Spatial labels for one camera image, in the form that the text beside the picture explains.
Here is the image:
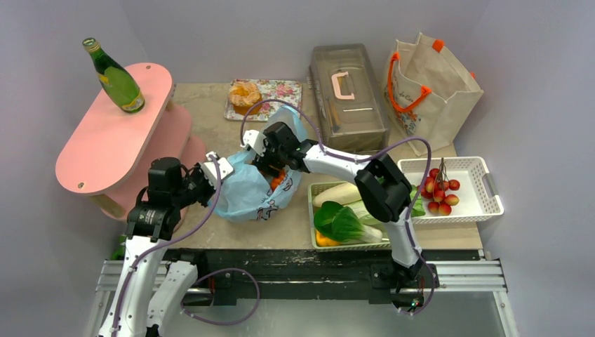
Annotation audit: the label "blue printed plastic bag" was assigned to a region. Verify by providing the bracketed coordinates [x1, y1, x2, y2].
[213, 104, 309, 223]

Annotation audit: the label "white daikon radish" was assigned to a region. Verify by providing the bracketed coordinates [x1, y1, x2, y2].
[312, 183, 362, 208]

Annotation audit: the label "green bok choy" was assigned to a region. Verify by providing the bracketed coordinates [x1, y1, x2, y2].
[314, 201, 383, 244]

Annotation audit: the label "yellow bell pepper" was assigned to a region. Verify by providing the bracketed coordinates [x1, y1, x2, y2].
[315, 230, 341, 247]

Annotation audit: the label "napa cabbage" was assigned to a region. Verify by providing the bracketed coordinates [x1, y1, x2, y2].
[340, 183, 426, 226]

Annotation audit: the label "beige tote bag orange handles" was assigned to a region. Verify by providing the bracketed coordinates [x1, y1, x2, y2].
[382, 33, 483, 156]

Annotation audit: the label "red cherry bunch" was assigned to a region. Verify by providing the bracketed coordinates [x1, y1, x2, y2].
[417, 157, 461, 216]

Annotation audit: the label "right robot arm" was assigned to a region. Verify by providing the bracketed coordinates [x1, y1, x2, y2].
[243, 122, 423, 289]

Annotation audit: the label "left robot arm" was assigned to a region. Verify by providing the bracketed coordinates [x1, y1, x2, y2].
[98, 152, 234, 336]

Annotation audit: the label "orange fruit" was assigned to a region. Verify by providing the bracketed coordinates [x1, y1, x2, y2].
[270, 170, 286, 192]

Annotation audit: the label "green plastic basket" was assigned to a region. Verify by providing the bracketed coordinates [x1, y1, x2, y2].
[308, 182, 391, 251]

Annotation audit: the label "floral tray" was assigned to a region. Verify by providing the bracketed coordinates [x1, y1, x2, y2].
[224, 79, 303, 123]

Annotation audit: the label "orange bundt cake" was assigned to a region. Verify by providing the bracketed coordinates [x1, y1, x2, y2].
[228, 81, 262, 116]

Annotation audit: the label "grey transparent lidded box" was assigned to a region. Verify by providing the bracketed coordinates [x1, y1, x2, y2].
[309, 44, 391, 154]

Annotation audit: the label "pink two-tier shelf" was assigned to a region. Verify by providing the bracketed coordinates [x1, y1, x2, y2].
[55, 62, 206, 221]

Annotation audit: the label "green bottle under table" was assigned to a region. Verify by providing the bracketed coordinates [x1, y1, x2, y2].
[110, 234, 127, 260]

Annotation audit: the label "green glass bottle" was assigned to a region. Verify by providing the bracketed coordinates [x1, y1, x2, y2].
[82, 37, 145, 114]

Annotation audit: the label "white plastic basket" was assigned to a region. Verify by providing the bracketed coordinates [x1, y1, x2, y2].
[413, 157, 504, 225]

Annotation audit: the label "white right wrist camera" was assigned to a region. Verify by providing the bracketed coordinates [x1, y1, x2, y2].
[241, 130, 265, 156]

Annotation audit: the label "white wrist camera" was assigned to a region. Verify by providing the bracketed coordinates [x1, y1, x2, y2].
[200, 151, 234, 187]
[241, 130, 265, 156]

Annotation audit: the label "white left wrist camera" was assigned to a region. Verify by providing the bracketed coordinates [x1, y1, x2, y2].
[200, 151, 234, 187]

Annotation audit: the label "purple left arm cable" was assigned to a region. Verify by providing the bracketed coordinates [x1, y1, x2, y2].
[110, 153, 222, 337]

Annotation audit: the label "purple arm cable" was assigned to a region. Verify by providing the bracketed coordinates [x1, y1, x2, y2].
[239, 98, 433, 261]
[110, 153, 222, 337]

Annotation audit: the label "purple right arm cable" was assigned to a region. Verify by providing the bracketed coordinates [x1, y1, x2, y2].
[239, 98, 433, 261]

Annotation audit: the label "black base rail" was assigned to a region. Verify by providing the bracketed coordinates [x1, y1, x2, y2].
[165, 247, 482, 308]

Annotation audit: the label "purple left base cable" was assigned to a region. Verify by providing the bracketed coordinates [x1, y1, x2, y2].
[181, 267, 261, 326]

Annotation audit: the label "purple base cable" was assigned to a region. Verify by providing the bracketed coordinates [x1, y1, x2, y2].
[181, 267, 261, 326]
[397, 260, 440, 318]

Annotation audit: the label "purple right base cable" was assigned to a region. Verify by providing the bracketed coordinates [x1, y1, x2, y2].
[397, 260, 440, 318]

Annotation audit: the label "aluminium frame rail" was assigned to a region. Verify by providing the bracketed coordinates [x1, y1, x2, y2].
[95, 251, 509, 294]

